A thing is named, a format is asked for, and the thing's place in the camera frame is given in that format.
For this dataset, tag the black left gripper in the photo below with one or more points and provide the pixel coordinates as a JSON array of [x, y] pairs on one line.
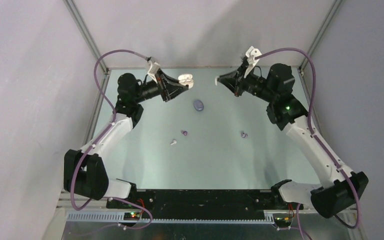
[[170, 88]]

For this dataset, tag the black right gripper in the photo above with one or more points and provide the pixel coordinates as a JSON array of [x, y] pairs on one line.
[[235, 81]]

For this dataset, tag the white earbud charging case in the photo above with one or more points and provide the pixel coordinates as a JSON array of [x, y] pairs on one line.
[[186, 80]]

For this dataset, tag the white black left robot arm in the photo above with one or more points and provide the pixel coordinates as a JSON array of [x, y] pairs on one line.
[[84, 169]]

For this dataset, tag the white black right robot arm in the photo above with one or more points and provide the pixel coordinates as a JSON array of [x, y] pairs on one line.
[[311, 139]]

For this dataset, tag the purple oval charging case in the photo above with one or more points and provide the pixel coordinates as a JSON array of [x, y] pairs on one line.
[[198, 105]]

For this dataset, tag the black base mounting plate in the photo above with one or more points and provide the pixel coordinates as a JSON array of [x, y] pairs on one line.
[[204, 204]]

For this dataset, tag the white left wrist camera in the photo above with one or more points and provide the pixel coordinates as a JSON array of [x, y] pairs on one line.
[[153, 69]]

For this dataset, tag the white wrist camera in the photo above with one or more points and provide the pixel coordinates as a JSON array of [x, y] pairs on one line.
[[251, 57], [153, 69]]

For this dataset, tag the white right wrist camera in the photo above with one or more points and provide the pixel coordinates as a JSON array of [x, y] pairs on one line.
[[251, 57]]

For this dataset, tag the aluminium frame corner post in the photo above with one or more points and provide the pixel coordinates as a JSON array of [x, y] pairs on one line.
[[82, 27]]

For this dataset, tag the right rear frame post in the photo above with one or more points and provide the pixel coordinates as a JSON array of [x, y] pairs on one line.
[[329, 17]]

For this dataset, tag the aluminium front frame rail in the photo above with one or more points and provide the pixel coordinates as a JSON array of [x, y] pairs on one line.
[[82, 208]]

